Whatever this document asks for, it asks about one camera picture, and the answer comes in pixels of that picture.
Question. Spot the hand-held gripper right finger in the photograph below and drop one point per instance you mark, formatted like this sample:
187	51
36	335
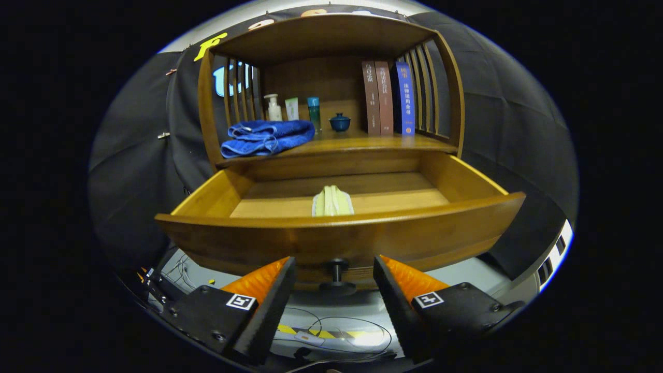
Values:
399	311

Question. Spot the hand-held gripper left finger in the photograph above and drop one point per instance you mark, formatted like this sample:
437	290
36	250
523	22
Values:
269	311

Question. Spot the wooden drawer with black knob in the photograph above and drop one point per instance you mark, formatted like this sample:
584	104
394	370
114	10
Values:
259	243

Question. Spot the wooden countertop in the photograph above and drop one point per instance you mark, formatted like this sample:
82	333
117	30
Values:
362	141

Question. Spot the wooden cabinet with slatted sides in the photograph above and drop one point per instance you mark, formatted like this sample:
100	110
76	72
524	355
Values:
321	36

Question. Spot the small white device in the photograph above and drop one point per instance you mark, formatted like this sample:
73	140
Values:
309	338

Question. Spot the yellow black floor tape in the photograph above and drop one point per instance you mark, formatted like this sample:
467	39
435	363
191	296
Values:
331	334

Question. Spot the white slotted appliance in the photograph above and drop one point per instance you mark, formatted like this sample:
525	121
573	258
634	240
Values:
554	254

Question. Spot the blue folded towel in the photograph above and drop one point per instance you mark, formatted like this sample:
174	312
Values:
267	137

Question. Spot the blue lidded cup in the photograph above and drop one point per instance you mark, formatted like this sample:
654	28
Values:
340	123

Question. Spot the black backdrop cloth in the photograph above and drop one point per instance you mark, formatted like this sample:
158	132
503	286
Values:
129	171

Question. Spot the white pump bottle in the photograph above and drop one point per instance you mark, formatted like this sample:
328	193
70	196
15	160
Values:
273	110

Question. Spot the white green tube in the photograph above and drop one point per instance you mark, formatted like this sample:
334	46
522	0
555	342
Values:
292	109

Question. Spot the teal bottle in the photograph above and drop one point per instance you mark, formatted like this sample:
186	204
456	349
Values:
314	111

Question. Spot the blue book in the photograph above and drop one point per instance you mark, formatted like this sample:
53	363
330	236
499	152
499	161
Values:
404	98

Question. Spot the dark brown book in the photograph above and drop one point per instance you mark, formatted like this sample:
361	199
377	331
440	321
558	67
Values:
371	98

